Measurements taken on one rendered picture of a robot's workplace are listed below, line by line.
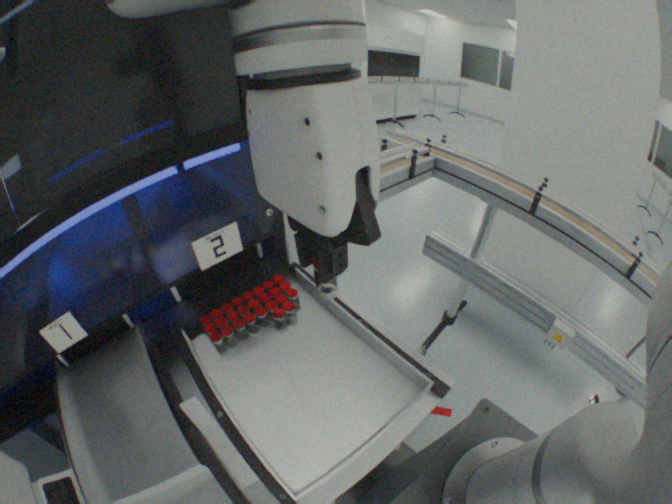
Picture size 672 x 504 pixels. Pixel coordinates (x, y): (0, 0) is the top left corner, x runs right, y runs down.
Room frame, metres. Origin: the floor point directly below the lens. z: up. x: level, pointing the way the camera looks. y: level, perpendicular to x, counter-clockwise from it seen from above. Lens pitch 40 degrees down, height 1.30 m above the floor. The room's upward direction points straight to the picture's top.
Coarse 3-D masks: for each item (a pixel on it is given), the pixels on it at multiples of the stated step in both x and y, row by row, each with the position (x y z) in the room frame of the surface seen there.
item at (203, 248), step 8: (232, 224) 0.38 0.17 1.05; (216, 232) 0.36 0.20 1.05; (224, 232) 0.37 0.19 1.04; (232, 232) 0.38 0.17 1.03; (200, 240) 0.34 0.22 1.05; (208, 240) 0.35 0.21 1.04; (216, 240) 0.35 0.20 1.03; (224, 240) 0.36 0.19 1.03; (232, 240) 0.37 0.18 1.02; (240, 240) 0.38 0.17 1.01; (200, 248) 0.33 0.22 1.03; (208, 248) 0.34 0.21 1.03; (224, 248) 0.36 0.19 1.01; (232, 248) 0.37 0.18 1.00; (240, 248) 0.38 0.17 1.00; (200, 256) 0.33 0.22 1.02; (208, 256) 0.34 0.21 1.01; (224, 256) 0.36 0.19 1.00; (200, 264) 0.33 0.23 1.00; (208, 264) 0.34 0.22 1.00
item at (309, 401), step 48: (288, 336) 0.28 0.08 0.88; (336, 336) 0.28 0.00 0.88; (240, 384) 0.17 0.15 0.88; (288, 384) 0.18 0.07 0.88; (336, 384) 0.18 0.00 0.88; (384, 384) 0.18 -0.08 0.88; (432, 384) 0.16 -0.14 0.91; (240, 432) 0.08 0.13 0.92; (288, 432) 0.10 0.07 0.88; (336, 432) 0.10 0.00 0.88; (384, 432) 0.09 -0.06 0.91; (288, 480) 0.02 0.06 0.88
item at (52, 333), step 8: (56, 320) 0.13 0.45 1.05; (64, 320) 0.14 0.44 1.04; (72, 320) 0.15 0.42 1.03; (48, 328) 0.12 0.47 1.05; (56, 328) 0.13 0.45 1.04; (72, 328) 0.15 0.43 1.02; (80, 328) 0.16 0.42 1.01; (48, 336) 0.11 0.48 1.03; (56, 336) 0.12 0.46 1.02; (64, 336) 0.13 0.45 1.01; (72, 336) 0.14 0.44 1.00; (80, 336) 0.15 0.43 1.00; (56, 344) 0.11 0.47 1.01; (64, 344) 0.12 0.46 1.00
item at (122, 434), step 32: (96, 352) 0.18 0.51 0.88; (128, 352) 0.20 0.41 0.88; (64, 384) 0.07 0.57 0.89; (96, 384) 0.10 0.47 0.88; (128, 384) 0.13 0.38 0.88; (160, 384) 0.14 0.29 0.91; (64, 416) 0.00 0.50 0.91; (96, 416) 0.04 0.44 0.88; (128, 416) 0.07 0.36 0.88; (160, 416) 0.09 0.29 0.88; (96, 448) -0.03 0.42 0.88; (128, 448) 0.01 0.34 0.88; (160, 448) 0.03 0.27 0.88; (192, 448) 0.04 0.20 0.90; (96, 480) -0.09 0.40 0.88; (128, 480) -0.05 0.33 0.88; (160, 480) -0.03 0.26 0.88
